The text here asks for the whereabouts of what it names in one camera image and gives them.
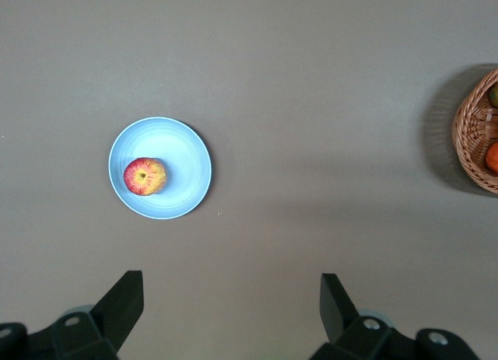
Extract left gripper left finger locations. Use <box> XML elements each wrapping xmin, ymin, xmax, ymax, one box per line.
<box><xmin>0</xmin><ymin>270</ymin><xmax>145</xmax><ymax>360</ymax></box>

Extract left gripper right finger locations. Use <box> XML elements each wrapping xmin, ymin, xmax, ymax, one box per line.
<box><xmin>309</xmin><ymin>273</ymin><xmax>479</xmax><ymax>360</ymax></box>

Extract red yellow apple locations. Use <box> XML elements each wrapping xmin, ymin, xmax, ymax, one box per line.
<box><xmin>122</xmin><ymin>156</ymin><xmax>168</xmax><ymax>197</ymax></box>

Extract light blue round plate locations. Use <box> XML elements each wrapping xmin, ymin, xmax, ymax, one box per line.
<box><xmin>107</xmin><ymin>116</ymin><xmax>215</xmax><ymax>221</ymax></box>

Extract orange tangerine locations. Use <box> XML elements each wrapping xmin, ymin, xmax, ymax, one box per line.
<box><xmin>483</xmin><ymin>141</ymin><xmax>498</xmax><ymax>177</ymax></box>

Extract brown wicker basket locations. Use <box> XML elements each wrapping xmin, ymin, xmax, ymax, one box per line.
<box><xmin>451</xmin><ymin>68</ymin><xmax>498</xmax><ymax>195</ymax></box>

